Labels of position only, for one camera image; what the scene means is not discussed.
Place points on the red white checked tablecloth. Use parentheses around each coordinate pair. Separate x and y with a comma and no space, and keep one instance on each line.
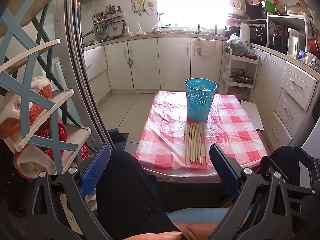
(225,135)

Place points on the red pan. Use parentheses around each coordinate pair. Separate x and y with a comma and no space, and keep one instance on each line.
(313,47)

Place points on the black frying pan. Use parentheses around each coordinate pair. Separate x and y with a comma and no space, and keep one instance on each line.
(87,36)

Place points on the white lower door cabinets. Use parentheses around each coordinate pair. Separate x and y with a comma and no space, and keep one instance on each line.
(145,62)

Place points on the white cabinet with small drawers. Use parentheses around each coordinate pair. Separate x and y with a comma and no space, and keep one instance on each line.
(290,97)

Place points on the black microwave oven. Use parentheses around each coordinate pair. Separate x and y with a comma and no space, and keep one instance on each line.
(255,10)

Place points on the dark blue dustpan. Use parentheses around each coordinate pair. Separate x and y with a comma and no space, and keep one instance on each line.
(117,135)

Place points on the white low table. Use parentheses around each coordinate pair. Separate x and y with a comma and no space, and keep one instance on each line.
(180,177)

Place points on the white electric water boiler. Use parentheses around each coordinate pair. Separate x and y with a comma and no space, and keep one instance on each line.
(296,43)

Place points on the grey sliding door frame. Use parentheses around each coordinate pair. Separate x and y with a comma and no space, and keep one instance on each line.
(86,97)

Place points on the white countertop shelf rack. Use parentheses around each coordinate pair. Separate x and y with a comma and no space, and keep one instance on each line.
(287,17)

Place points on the dark cooking pot with lid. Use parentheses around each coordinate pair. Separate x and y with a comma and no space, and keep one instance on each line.
(241,78)

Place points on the person's left hand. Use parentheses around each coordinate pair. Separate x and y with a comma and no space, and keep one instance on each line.
(155,236)

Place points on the white hanging waste bin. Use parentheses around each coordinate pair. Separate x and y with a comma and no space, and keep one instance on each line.
(203,47)

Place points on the white red plush slipper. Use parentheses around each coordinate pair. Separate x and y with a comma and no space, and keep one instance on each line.
(32,162)

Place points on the dark blue box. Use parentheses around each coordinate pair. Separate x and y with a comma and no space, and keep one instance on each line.
(303,56)

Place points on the green filled plastic bag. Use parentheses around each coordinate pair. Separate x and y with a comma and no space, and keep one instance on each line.
(237,45)

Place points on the blue chair cushion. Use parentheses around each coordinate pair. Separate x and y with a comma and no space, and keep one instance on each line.
(200,215)

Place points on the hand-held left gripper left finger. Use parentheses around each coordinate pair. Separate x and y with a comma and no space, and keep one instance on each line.
(96,170)

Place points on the kitchen faucet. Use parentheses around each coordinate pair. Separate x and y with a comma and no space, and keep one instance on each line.
(215,30)

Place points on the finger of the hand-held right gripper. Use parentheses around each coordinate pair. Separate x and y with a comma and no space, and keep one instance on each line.
(303,158)

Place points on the bright kitchen window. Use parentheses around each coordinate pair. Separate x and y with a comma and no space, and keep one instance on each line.
(195,2)

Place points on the green cutting board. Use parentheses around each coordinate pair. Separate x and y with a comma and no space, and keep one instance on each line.
(270,7)

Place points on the beige kitchen countertop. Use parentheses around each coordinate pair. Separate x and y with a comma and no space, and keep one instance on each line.
(175,35)

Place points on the clear plastic bag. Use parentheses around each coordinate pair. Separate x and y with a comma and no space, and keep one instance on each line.
(128,31)
(155,28)
(140,30)

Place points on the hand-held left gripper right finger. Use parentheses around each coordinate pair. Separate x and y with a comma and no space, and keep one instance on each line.
(225,170)

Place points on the white cabinet with wide drawers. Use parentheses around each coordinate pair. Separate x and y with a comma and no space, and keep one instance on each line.
(96,65)

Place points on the wall rack with kitchen utensils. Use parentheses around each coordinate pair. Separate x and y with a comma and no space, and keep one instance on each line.
(106,20)

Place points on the black countertop appliance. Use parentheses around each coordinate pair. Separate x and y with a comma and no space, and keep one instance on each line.
(258,35)

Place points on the black stock pot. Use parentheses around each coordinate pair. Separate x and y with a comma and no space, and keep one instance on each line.
(278,43)

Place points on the white trolley cart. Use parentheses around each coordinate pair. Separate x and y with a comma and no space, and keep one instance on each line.
(252,65)

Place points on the red patterned plush slipper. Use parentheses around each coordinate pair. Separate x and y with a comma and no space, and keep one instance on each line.
(84,152)
(61,132)

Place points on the white thermos jug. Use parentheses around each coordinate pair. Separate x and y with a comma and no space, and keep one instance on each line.
(243,31)

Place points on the wall socket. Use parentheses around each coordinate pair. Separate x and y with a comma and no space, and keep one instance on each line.
(150,4)

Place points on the blue perforated plastic bucket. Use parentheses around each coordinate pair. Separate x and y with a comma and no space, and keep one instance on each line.
(200,100)

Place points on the orange white plush slipper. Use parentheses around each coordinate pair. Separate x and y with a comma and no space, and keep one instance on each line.
(12,120)
(43,87)

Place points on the white flat board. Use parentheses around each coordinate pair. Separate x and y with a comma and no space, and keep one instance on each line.
(252,115)

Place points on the person's left leg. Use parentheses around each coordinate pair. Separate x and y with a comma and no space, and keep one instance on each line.
(130,192)

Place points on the bunch of bamboo chopsticks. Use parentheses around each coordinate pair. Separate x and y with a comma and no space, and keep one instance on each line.
(193,145)

